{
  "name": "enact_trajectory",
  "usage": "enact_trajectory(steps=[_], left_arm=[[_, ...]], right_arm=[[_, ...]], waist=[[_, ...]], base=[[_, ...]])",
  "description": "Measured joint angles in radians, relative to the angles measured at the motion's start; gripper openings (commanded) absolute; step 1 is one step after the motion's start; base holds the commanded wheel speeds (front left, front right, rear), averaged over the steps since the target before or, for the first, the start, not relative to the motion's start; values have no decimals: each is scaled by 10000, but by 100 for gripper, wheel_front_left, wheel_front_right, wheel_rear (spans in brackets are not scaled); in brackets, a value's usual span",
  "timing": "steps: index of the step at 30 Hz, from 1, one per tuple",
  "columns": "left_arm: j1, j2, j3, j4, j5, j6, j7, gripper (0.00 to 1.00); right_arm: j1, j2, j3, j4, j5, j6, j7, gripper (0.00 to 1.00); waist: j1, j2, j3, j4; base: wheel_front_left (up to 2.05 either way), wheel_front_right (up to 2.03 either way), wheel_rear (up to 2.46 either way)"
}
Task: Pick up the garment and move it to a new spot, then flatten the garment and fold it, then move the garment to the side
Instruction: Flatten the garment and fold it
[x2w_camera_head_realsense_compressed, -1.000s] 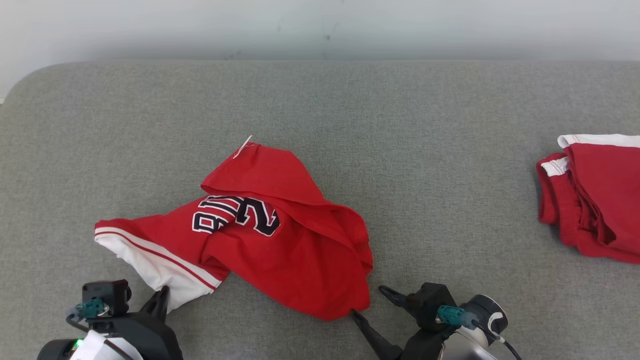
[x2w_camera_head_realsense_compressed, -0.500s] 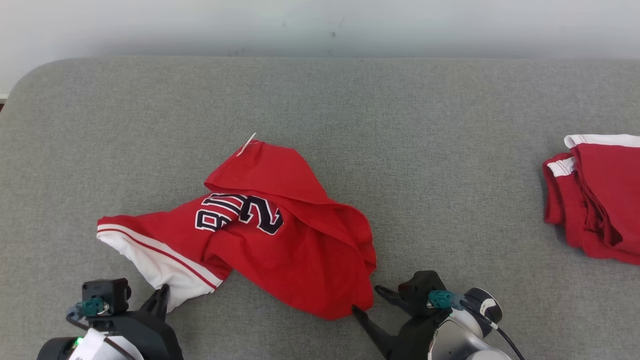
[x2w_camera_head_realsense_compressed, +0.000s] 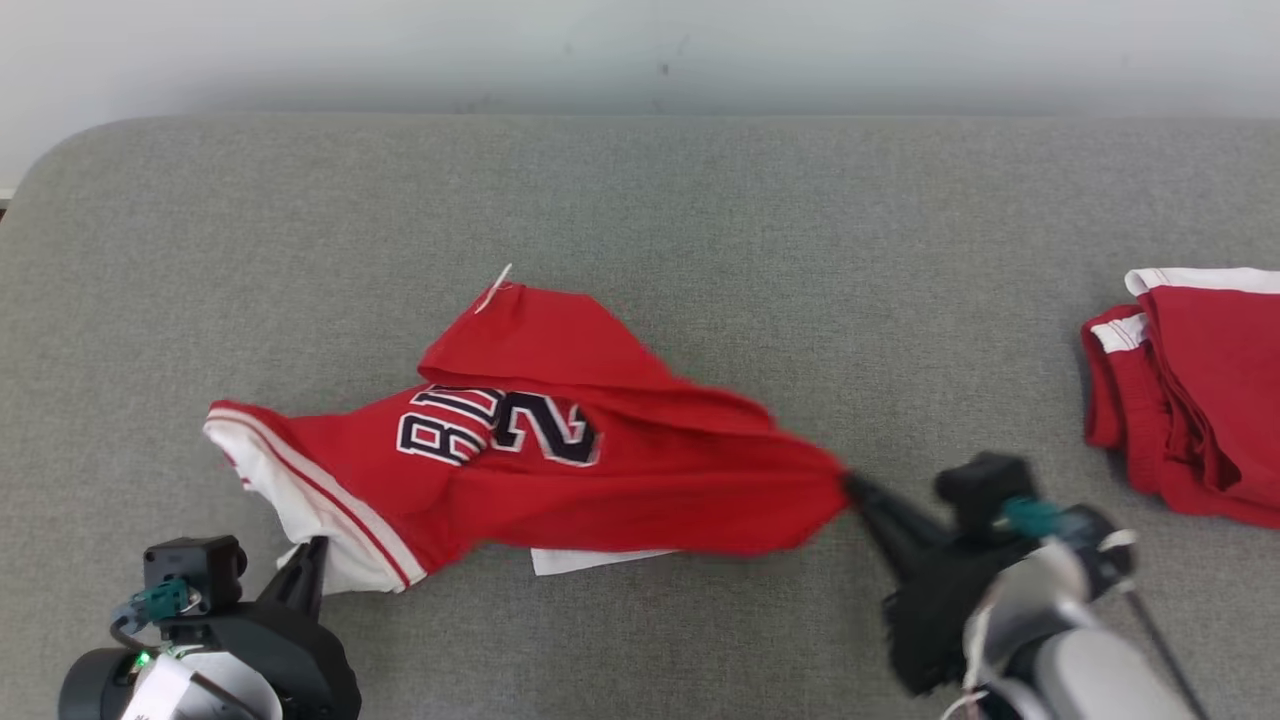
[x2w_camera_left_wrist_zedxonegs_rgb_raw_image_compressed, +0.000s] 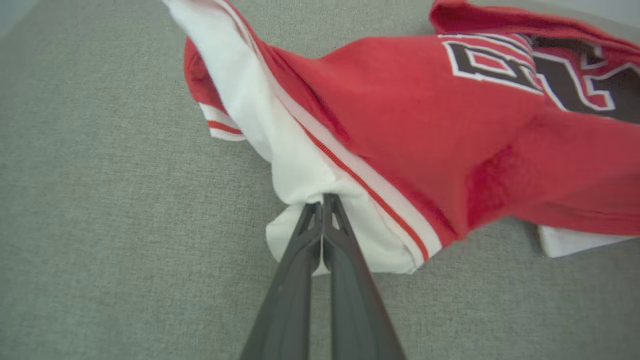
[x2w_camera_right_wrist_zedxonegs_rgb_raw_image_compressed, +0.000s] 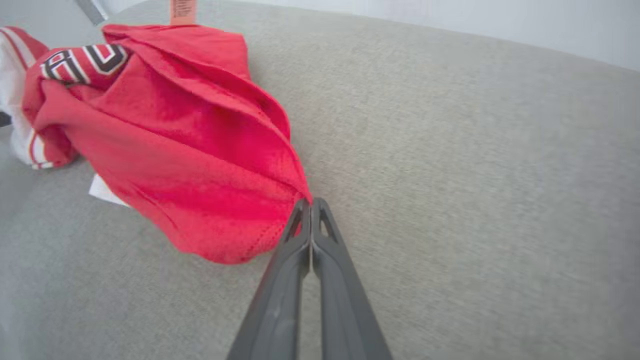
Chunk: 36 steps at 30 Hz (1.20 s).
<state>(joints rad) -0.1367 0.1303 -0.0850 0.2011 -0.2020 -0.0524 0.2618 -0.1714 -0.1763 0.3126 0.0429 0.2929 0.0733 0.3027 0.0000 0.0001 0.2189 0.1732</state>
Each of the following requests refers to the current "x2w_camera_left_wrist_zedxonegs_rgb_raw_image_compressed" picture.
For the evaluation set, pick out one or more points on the red and white jersey shirt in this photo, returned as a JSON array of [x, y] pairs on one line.
[[425, 130]]

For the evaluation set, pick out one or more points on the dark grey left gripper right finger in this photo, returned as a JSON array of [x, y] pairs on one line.
[[355, 310]]

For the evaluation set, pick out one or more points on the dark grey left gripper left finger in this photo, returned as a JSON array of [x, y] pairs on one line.
[[290, 300]]

